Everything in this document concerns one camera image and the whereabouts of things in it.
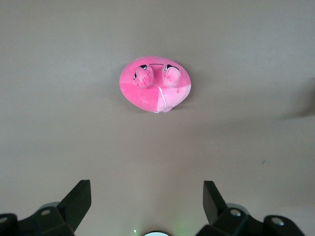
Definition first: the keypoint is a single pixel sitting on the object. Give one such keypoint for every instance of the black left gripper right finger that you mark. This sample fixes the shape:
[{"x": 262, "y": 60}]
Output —
[{"x": 214, "y": 204}]

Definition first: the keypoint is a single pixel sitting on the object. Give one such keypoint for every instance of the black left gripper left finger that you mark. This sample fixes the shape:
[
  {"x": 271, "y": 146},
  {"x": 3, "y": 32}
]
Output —
[{"x": 73, "y": 204}]

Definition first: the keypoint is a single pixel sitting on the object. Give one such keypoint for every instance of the round pink plush toy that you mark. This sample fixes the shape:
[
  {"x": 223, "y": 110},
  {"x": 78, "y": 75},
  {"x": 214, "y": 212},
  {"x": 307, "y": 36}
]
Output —
[{"x": 147, "y": 96}]

